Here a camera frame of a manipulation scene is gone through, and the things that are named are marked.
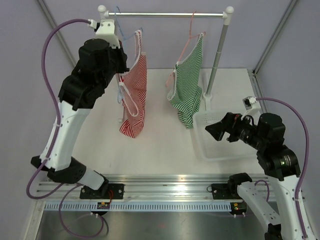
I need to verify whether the blue wire hanger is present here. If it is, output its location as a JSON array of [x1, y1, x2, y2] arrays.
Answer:
[[114, 6, 135, 104]]

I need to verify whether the white plastic basket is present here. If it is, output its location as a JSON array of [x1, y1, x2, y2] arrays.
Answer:
[[193, 108, 256, 162]]

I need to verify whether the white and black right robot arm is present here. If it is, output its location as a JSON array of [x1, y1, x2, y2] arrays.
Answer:
[[205, 112, 315, 240]]

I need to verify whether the aluminium frame post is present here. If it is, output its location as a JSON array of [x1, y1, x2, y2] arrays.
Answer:
[[252, 0, 300, 77], [34, 0, 76, 70]]

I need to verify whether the green striped tank top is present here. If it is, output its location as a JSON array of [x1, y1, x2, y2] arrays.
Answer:
[[167, 32, 205, 129]]

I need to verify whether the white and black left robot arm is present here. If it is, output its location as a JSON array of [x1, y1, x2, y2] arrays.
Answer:
[[31, 38, 129, 199]]

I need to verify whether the white and silver clothes rack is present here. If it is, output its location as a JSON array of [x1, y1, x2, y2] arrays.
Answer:
[[97, 5, 234, 111]]

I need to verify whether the left aluminium frame post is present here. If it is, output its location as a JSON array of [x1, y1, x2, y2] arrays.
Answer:
[[34, 0, 76, 70]]

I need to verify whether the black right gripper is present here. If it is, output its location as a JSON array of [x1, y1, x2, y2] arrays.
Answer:
[[205, 111, 266, 150]]

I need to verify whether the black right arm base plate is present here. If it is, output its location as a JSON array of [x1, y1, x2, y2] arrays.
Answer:
[[206, 183, 243, 201]]

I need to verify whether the pink wire hanger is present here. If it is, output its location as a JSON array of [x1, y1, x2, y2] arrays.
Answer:
[[165, 11, 206, 88]]

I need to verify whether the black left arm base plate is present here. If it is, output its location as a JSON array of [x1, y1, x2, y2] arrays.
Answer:
[[79, 183, 125, 200]]

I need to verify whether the aluminium mounting rail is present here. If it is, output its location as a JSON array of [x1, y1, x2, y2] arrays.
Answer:
[[33, 173, 306, 202]]

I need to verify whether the red striped tank top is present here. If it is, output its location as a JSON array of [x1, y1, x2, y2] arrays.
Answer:
[[119, 29, 148, 138]]

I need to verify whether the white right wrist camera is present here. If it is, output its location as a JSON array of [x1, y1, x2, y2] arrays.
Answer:
[[242, 96, 261, 118]]

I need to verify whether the right aluminium frame post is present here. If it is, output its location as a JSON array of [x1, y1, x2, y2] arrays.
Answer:
[[252, 0, 300, 77]]

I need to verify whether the white slotted cable duct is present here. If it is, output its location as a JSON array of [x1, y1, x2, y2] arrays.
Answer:
[[44, 201, 231, 212]]

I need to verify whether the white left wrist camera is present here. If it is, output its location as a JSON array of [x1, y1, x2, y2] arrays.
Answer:
[[88, 18, 121, 49]]

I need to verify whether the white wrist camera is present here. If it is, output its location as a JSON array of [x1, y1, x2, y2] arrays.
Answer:
[[242, 96, 261, 118], [88, 18, 121, 49]]

